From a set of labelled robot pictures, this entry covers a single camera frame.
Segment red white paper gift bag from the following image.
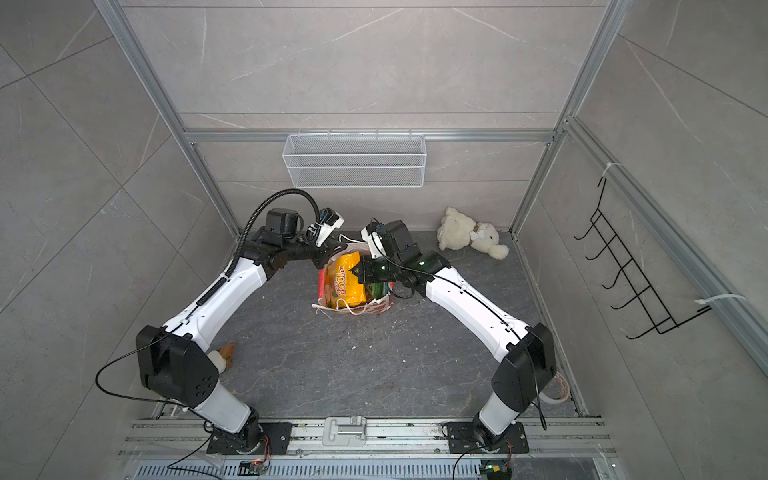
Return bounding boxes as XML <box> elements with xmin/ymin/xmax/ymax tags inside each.
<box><xmin>312</xmin><ymin>235</ymin><xmax>394</xmax><ymax>316</ymax></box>

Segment yellow snack bag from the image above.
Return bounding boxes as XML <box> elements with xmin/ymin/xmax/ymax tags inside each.
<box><xmin>324</xmin><ymin>251</ymin><xmax>367</xmax><ymax>309</ymax></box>

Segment green snack bag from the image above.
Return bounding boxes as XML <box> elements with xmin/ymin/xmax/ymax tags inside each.
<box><xmin>365</xmin><ymin>282</ymin><xmax>389</xmax><ymax>303</ymax></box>

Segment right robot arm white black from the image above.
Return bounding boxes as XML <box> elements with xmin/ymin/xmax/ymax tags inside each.
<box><xmin>353</xmin><ymin>220</ymin><xmax>557</xmax><ymax>450</ymax></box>

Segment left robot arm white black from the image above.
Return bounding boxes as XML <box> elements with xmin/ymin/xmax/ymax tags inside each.
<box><xmin>136</xmin><ymin>208</ymin><xmax>344</xmax><ymax>453</ymax></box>

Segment white plush teddy bear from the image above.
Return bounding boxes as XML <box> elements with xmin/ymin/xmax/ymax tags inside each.
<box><xmin>436</xmin><ymin>207</ymin><xmax>509</xmax><ymax>261</ymax></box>

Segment brown white plush dog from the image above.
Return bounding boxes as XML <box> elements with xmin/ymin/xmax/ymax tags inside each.
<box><xmin>207</xmin><ymin>343</ymin><xmax>236</xmax><ymax>374</ymax></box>

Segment masking tape roll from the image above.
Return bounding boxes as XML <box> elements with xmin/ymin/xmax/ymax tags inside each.
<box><xmin>538</xmin><ymin>373</ymin><xmax>571</xmax><ymax>405</ymax></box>

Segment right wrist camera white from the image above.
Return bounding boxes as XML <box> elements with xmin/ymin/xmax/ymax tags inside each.
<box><xmin>360</xmin><ymin>220</ymin><xmax>387</xmax><ymax>259</ymax></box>

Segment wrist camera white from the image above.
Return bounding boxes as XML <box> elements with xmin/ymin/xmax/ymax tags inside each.
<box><xmin>360</xmin><ymin>220</ymin><xmax>387</xmax><ymax>259</ymax></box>
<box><xmin>306</xmin><ymin>207</ymin><xmax>345</xmax><ymax>247</ymax></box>

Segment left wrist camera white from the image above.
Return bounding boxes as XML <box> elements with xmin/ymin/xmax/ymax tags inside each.
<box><xmin>306</xmin><ymin>207</ymin><xmax>345</xmax><ymax>247</ymax></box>

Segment white wire mesh basket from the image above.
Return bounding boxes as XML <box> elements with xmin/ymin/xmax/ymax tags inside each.
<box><xmin>282</xmin><ymin>133</ymin><xmax>428</xmax><ymax>189</ymax></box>

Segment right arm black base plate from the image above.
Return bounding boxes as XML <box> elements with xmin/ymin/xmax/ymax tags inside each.
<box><xmin>441</xmin><ymin>421</ymin><xmax>530</xmax><ymax>455</ymax></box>

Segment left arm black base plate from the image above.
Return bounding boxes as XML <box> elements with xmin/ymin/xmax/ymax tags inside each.
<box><xmin>206</xmin><ymin>422</ymin><xmax>293</xmax><ymax>455</ymax></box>

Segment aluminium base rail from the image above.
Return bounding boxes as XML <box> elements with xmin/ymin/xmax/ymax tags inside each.
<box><xmin>111</xmin><ymin>416</ymin><xmax>626</xmax><ymax>479</ymax></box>

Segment black wire hook rack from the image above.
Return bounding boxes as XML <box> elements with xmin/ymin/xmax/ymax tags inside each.
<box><xmin>573</xmin><ymin>178</ymin><xmax>712</xmax><ymax>341</ymax></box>

